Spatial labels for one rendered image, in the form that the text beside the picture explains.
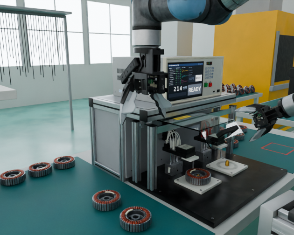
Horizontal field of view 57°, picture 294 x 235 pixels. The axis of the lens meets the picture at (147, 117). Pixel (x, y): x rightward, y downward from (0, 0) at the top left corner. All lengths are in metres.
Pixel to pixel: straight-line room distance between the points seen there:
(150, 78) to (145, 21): 0.14
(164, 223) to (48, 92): 6.90
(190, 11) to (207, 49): 7.03
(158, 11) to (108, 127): 0.78
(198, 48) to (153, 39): 7.13
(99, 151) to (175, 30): 4.03
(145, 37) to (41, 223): 0.75
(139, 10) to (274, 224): 0.59
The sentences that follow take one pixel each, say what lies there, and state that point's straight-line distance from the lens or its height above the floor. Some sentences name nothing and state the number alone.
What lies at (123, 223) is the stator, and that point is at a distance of 0.99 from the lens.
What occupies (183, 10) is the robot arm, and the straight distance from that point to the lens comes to 0.62.
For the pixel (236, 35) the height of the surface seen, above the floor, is 1.61.
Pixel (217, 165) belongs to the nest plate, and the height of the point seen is 0.78.
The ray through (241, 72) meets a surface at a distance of 5.01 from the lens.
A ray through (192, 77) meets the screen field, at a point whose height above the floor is 1.22.
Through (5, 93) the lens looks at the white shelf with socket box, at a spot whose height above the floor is 1.19.
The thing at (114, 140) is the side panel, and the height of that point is 0.93.
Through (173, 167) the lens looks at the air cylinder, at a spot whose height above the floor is 0.81.
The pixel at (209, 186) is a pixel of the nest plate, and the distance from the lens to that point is 1.23.
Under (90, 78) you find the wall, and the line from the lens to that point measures 8.28.
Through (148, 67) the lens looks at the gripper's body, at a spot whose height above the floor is 1.30.
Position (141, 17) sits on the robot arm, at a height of 1.42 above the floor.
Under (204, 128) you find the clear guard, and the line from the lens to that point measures 1.04.
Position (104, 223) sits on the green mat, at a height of 0.75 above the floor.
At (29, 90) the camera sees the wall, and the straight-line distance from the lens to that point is 7.54.
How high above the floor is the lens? 1.34
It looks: 14 degrees down
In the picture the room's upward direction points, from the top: straight up
